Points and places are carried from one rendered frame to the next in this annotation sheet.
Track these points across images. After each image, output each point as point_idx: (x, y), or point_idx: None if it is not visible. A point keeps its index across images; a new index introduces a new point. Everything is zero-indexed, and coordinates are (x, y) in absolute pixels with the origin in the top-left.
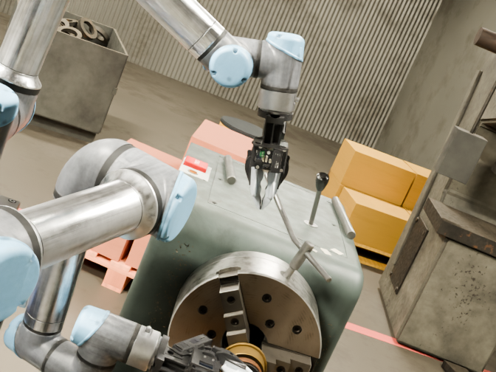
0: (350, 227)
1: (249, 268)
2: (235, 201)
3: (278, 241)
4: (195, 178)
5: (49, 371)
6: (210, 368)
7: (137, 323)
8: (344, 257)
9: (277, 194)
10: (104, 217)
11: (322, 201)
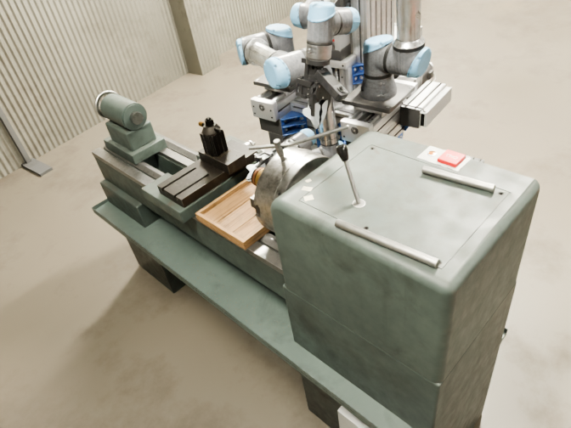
0: (344, 222)
1: (294, 148)
2: (383, 162)
3: (321, 166)
4: (418, 151)
5: None
6: (259, 155)
7: (293, 139)
8: (300, 199)
9: (424, 206)
10: (260, 55)
11: (433, 253)
